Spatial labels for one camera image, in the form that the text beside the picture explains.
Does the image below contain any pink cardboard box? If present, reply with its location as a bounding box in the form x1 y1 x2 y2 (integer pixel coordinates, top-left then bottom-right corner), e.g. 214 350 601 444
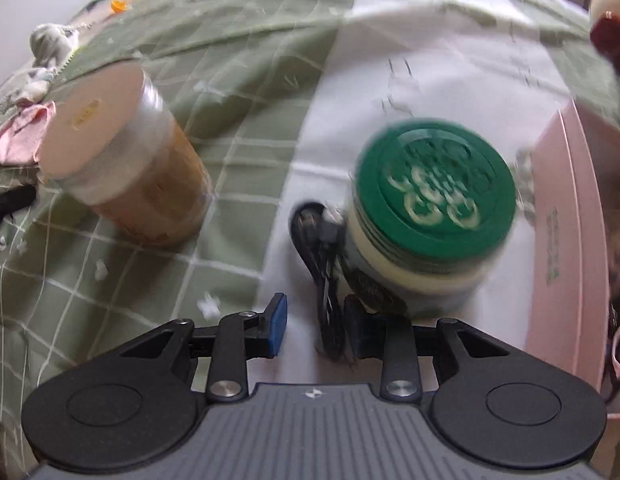
525 101 620 388

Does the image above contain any pink fabric pouch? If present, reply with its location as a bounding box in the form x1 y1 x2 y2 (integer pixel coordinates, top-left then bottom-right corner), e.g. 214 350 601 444
605 217 620 404

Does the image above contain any black cable bundle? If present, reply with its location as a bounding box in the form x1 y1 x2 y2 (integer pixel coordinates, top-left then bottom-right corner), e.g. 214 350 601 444
289 199 359 366

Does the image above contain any white red plush toy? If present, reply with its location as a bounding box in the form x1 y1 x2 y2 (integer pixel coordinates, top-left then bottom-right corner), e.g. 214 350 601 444
589 0 620 76

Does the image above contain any grey stuffed toy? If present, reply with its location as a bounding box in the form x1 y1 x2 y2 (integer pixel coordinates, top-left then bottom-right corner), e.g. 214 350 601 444
12 23 80 107

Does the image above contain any pink cloth piece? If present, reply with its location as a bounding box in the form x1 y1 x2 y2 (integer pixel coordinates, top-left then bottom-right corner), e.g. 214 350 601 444
0 102 56 167

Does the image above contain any green lid glass jar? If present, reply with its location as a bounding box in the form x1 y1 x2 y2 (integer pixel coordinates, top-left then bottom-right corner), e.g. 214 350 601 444
340 119 516 318

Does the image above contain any small orange flower far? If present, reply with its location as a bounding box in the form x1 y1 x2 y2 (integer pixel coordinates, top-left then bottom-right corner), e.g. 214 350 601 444
109 0 154 14

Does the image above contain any tan powder jar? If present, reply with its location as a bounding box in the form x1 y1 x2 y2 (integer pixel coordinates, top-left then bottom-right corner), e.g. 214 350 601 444
39 62 212 246

